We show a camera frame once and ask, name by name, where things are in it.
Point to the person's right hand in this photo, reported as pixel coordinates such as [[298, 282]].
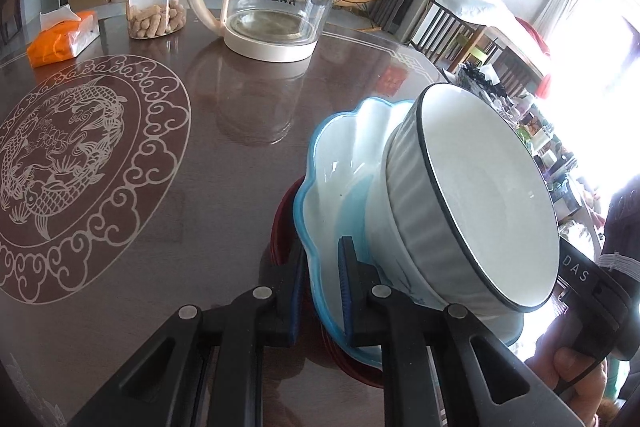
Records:
[[560, 372]]

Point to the dark cloth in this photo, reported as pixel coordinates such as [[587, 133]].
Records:
[[622, 217]]

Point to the orange tissue pack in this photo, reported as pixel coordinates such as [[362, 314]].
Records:
[[55, 42]]

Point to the white bowl blue floral print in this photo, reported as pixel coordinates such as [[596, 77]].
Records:
[[380, 232]]

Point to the white ribbed bowl black rim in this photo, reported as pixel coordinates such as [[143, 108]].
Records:
[[475, 187]]

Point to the basket of cosmetic bottles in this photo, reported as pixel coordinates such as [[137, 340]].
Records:
[[550, 157]]

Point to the dark wooden slatted chair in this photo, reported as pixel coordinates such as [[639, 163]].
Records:
[[440, 32]]

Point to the red cloth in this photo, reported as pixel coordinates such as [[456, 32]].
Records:
[[545, 77]]

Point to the scalloped blue white bowl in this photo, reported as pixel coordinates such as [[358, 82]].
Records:
[[340, 167]]

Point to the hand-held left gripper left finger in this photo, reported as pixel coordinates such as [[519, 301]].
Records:
[[285, 307]]

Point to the green stool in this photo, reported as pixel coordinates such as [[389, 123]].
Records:
[[481, 54]]

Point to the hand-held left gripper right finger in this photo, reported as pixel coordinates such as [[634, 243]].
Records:
[[347, 302]]

